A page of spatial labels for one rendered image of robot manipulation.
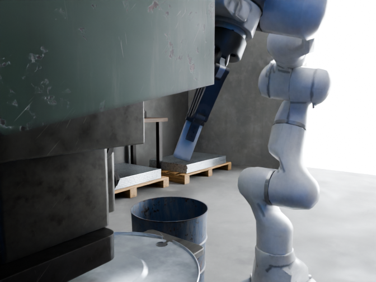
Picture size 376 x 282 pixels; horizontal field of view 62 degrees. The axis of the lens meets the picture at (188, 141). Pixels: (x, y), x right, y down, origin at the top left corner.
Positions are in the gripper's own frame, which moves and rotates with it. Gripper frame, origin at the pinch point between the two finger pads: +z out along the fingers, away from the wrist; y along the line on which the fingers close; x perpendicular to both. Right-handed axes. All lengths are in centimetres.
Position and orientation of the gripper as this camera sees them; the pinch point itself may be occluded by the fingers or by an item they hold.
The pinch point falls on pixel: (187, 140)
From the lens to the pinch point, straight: 56.8
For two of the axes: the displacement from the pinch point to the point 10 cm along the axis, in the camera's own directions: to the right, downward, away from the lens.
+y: -1.7, -0.7, 9.8
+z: -3.5, 9.4, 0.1
